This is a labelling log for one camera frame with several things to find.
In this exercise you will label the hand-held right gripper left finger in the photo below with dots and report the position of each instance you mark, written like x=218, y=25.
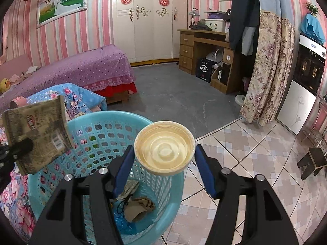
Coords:
x=124, y=171

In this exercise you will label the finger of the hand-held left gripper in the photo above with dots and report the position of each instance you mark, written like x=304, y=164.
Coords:
x=23, y=148

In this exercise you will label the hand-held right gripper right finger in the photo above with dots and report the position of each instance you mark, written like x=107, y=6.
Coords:
x=205, y=171

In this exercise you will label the olive printed packet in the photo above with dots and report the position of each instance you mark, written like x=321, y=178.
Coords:
x=38, y=122

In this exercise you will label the brown cardboard tube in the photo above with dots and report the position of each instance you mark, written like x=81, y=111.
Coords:
x=139, y=209

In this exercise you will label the blue plastic bag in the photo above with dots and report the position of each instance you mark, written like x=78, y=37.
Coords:
x=120, y=222

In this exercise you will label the light blue plastic basket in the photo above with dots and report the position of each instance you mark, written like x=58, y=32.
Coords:
x=102, y=118

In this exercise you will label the pink mug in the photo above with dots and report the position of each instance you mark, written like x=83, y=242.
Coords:
x=16, y=102

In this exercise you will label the yellow duck toy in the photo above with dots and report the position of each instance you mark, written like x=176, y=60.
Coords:
x=4, y=84

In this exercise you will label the pink plush toy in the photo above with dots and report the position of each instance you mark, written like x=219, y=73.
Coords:
x=14, y=78

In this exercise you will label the white standing fan base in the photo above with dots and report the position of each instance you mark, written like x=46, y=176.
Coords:
x=240, y=100

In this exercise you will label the white paper sheet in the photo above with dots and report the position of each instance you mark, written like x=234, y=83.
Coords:
x=32, y=69

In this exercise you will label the pink headboard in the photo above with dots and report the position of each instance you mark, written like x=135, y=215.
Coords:
x=15, y=66

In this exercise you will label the black tall box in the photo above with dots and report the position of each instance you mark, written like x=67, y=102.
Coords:
x=224, y=74

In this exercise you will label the bed with purple cover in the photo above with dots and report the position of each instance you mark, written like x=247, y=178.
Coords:
x=84, y=69

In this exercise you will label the black printed carton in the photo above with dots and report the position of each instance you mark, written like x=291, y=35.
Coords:
x=205, y=70

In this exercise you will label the black stool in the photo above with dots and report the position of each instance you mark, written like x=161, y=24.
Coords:
x=315, y=158

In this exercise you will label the white water dispenser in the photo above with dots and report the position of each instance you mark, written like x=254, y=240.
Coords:
x=296, y=102

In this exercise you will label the white round appliance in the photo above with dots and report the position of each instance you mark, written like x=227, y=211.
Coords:
x=217, y=56

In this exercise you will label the floral folded mattress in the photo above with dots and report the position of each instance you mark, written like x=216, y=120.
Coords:
x=268, y=69

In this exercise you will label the wooden desk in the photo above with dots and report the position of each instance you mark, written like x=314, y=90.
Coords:
x=186, y=51

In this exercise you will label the grey hanging garment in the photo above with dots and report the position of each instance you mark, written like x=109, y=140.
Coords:
x=247, y=40

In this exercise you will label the white wardrobe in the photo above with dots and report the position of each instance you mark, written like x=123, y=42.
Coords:
x=150, y=35

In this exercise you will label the dark folded clothes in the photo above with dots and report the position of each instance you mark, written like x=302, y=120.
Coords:
x=200, y=27

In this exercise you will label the white storage box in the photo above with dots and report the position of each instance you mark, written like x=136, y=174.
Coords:
x=216, y=25

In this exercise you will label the framed wedding picture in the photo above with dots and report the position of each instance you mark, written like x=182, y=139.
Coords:
x=61, y=5

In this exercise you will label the desk lamp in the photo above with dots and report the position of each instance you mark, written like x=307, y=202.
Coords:
x=194, y=15

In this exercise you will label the purple flat box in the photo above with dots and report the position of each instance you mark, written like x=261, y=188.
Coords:
x=216, y=14

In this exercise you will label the black cap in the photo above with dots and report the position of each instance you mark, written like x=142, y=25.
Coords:
x=228, y=13

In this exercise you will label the dark hanging coat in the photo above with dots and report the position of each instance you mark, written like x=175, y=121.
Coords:
x=244, y=12

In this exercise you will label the blue cloth cover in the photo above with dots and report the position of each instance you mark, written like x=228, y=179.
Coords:
x=313, y=26

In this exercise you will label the small green plant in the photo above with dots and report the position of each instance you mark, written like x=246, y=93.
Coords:
x=312, y=8

